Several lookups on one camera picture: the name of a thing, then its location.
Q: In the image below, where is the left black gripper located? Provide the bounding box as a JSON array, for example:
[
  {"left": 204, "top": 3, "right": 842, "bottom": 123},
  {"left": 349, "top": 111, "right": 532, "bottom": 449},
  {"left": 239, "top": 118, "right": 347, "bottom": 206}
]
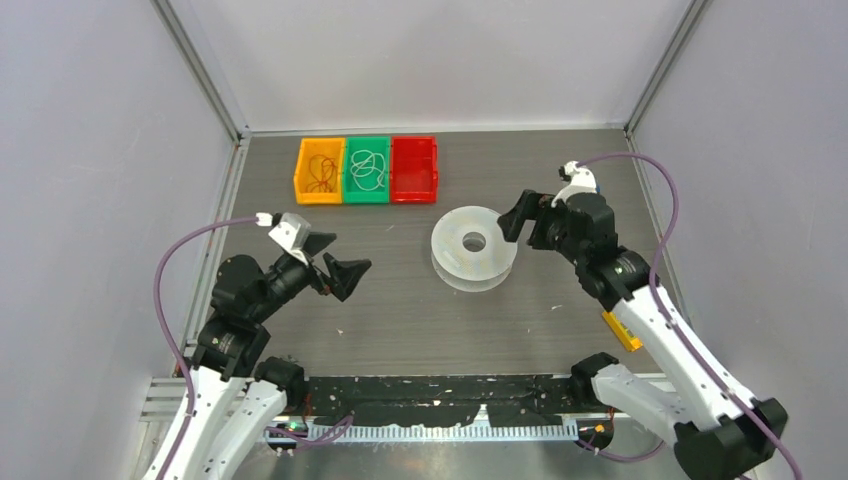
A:
[{"left": 252, "top": 231, "right": 371, "bottom": 320}]

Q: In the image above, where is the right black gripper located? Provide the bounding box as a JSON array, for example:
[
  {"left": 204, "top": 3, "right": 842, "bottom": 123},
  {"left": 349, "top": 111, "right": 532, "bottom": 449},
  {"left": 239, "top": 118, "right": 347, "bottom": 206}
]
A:
[{"left": 498, "top": 189, "right": 587, "bottom": 266}]

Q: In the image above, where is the white plastic spool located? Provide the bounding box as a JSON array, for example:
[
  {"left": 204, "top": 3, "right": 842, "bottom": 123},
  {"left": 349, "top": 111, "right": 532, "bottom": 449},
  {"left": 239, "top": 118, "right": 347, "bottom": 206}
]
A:
[{"left": 430, "top": 206, "right": 517, "bottom": 293}]

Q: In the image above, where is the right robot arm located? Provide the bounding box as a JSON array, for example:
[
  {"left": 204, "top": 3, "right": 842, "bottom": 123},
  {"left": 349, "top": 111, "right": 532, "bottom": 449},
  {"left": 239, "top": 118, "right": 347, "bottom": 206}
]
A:
[{"left": 497, "top": 190, "right": 788, "bottom": 479}]

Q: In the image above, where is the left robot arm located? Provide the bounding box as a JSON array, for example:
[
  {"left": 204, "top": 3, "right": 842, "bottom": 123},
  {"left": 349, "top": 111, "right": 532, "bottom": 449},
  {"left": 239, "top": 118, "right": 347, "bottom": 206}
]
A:
[{"left": 145, "top": 232, "right": 372, "bottom": 479}]

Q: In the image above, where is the yellow bin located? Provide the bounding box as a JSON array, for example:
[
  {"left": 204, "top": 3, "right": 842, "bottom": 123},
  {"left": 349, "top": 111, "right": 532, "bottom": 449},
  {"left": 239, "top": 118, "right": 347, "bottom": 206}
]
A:
[{"left": 293, "top": 137, "right": 346, "bottom": 205}]

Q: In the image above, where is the green bin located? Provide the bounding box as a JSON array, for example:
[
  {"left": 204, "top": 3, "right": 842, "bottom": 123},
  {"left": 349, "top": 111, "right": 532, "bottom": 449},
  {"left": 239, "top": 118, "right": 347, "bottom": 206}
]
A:
[{"left": 342, "top": 136, "right": 391, "bottom": 204}]

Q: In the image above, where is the red bin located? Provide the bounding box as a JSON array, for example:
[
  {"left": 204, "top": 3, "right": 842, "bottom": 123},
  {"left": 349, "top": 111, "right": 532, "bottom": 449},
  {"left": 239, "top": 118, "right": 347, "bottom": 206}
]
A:
[{"left": 389, "top": 136, "right": 439, "bottom": 204}]

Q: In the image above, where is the small yellow block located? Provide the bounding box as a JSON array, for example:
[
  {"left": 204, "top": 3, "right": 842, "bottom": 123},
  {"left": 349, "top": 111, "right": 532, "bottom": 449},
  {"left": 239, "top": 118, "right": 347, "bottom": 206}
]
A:
[{"left": 602, "top": 311, "right": 643, "bottom": 352}]

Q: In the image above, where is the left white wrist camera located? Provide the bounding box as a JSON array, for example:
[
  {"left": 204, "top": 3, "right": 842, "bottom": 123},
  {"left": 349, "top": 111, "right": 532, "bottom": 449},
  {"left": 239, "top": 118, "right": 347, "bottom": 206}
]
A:
[{"left": 268, "top": 213, "right": 311, "bottom": 266}]

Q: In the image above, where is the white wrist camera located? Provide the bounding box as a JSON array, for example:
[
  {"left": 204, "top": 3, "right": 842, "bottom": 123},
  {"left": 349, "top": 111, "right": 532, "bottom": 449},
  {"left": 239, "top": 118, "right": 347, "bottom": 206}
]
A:
[
  {"left": 268, "top": 213, "right": 311, "bottom": 266},
  {"left": 551, "top": 161, "right": 598, "bottom": 207}
]

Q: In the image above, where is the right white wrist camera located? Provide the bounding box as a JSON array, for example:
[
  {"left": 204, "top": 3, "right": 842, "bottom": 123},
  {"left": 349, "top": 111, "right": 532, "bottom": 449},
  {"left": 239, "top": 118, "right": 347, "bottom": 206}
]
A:
[{"left": 551, "top": 161, "right": 598, "bottom": 207}]

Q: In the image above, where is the red wire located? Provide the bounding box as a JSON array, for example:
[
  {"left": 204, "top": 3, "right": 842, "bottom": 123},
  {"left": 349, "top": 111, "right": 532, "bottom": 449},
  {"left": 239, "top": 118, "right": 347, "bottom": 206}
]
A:
[{"left": 304, "top": 153, "right": 339, "bottom": 194}]

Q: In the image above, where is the white wire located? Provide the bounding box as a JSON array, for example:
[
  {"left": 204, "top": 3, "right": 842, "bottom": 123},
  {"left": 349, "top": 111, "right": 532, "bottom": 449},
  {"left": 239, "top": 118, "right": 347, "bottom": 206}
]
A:
[{"left": 349, "top": 149, "right": 388, "bottom": 193}]

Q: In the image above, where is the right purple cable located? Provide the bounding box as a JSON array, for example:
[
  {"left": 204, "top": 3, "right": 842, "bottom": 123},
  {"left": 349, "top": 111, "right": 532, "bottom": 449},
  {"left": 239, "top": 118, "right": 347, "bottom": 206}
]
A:
[{"left": 576, "top": 152, "right": 804, "bottom": 480}]

